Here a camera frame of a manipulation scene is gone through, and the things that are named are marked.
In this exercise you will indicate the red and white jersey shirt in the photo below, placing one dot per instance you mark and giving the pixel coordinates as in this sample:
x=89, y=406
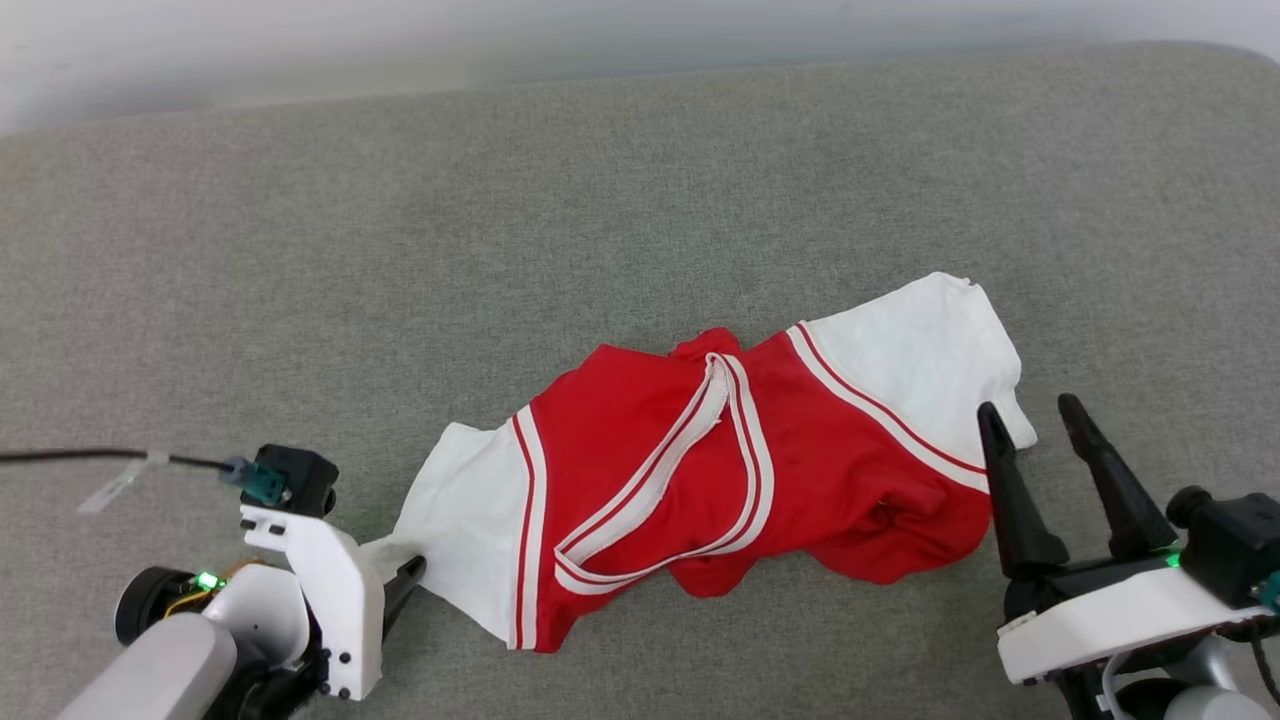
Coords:
x=650, y=450

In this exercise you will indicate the grey fabric sofa seat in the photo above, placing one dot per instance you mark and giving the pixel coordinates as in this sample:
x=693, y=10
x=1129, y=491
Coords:
x=400, y=250

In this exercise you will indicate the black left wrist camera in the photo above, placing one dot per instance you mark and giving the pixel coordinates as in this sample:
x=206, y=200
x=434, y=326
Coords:
x=300, y=478

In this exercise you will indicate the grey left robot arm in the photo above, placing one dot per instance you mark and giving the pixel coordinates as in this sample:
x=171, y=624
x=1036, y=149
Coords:
x=150, y=675

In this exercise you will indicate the white right camera bracket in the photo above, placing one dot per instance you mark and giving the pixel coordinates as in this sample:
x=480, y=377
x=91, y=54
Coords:
x=1100, y=625

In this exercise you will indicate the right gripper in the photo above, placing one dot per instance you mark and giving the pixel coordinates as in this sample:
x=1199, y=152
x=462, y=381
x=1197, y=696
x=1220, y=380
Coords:
x=1080, y=578

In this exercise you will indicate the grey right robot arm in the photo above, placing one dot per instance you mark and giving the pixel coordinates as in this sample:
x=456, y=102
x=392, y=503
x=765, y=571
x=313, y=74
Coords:
x=1190, y=690

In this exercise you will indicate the teal left camera connector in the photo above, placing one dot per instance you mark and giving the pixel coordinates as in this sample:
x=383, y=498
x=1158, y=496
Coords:
x=258, y=482

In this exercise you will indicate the teal camera connector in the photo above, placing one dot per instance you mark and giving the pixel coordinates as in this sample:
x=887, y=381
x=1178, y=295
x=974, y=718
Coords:
x=1272, y=592
x=258, y=482

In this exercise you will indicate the teal right camera connector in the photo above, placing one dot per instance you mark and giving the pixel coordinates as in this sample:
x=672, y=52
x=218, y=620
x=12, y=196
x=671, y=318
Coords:
x=1272, y=592

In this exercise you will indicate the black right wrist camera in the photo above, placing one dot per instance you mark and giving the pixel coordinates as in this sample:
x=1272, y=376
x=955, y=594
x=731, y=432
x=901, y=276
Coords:
x=1225, y=545

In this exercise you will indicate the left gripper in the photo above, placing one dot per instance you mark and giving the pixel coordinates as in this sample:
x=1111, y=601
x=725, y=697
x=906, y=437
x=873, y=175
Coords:
x=255, y=610

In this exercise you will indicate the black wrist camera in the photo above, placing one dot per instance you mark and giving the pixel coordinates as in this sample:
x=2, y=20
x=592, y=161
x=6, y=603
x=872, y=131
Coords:
x=1225, y=545
x=300, y=478

